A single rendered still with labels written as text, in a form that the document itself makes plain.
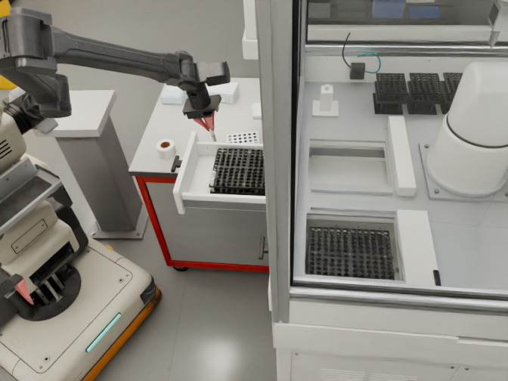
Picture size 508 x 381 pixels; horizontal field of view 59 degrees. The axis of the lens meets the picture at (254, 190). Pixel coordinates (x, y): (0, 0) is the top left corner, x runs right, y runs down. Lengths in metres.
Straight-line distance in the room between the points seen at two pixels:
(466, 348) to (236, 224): 1.04
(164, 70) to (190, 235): 1.06
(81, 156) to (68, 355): 0.85
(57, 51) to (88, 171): 1.34
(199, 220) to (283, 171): 1.26
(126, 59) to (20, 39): 0.22
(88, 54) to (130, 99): 2.49
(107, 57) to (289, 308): 0.66
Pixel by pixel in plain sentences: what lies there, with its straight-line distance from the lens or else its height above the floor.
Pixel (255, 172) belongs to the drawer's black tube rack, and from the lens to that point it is 1.45.
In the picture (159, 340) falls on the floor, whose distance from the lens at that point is 2.18.
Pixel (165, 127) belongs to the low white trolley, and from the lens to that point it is 1.90.
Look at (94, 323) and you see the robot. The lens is 1.97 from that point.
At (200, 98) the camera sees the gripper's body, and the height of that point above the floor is 1.21.
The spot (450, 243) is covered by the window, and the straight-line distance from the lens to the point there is 0.86.
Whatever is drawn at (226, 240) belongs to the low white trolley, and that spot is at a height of 0.32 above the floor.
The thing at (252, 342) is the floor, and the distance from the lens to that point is 2.11.
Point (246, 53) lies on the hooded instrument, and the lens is 2.14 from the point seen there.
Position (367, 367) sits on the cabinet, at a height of 0.70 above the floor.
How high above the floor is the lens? 1.93
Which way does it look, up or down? 48 degrees down
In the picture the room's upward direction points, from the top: 5 degrees counter-clockwise
